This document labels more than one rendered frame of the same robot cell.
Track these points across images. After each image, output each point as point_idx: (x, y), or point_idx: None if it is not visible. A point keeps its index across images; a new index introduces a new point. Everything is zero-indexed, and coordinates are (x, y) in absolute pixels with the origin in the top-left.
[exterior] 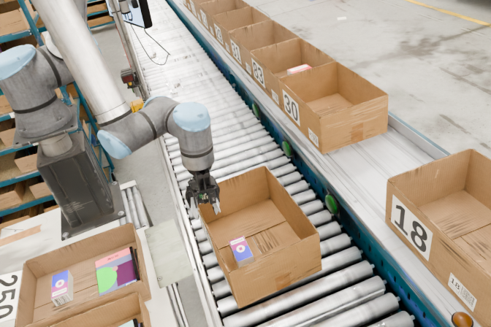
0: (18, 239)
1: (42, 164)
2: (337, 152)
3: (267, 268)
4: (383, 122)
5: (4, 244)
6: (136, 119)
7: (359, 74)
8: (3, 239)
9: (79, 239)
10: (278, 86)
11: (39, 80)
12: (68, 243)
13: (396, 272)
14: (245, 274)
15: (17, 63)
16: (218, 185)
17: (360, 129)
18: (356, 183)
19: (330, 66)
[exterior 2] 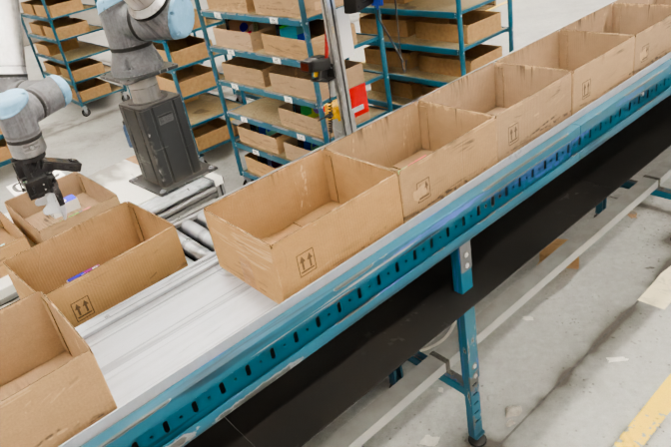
0: (134, 162)
1: (121, 104)
2: (223, 276)
3: (22, 289)
4: (277, 287)
5: (127, 160)
6: (11, 85)
7: (342, 204)
8: (135, 156)
9: (131, 189)
10: None
11: (116, 27)
12: (126, 186)
13: None
14: (11, 276)
15: (101, 4)
16: (54, 190)
17: (250, 269)
18: (150, 310)
19: (387, 176)
